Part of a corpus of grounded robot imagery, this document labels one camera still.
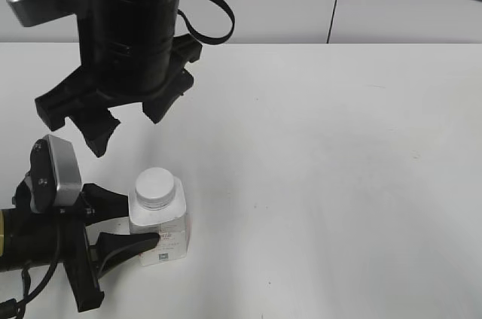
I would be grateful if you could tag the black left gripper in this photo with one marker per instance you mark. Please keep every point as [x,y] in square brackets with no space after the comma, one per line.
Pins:
[94,205]

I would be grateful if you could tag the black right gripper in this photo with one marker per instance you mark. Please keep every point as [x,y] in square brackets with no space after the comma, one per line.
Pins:
[81,99]

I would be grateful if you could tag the white plastic bottle cap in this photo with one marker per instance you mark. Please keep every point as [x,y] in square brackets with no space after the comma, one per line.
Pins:
[155,186]

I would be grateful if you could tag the white yili changqing yogurt bottle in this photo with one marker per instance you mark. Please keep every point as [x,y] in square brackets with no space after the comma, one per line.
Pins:
[170,221]

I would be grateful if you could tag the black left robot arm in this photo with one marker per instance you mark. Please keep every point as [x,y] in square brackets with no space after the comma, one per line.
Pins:
[36,243]

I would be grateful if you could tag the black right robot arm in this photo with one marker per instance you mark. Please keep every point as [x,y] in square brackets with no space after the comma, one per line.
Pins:
[129,53]

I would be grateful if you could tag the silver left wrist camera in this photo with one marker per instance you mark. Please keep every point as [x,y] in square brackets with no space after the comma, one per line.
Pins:
[54,174]

